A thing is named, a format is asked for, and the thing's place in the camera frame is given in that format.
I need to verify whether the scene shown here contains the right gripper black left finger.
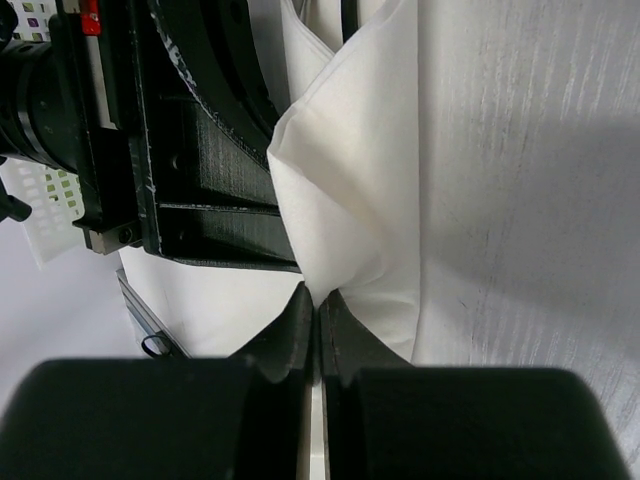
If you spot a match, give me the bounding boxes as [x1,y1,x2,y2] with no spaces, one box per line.
[1,285,313,479]

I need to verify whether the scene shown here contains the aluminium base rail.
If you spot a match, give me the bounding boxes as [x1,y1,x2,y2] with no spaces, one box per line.
[116,268,191,359]

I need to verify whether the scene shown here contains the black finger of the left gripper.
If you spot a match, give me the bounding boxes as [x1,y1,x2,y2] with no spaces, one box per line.
[132,1,298,272]

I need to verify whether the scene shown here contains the white paper napkin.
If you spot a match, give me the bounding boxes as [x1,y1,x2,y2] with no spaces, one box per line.
[267,1,420,358]

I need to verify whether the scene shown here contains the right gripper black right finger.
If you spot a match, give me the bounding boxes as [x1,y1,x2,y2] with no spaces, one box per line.
[318,292,629,479]

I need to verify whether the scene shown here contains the white perforated basket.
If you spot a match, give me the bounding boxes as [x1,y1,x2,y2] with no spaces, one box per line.
[1,1,84,269]

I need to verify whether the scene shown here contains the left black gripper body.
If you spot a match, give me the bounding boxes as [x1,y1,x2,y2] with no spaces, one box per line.
[50,1,142,253]

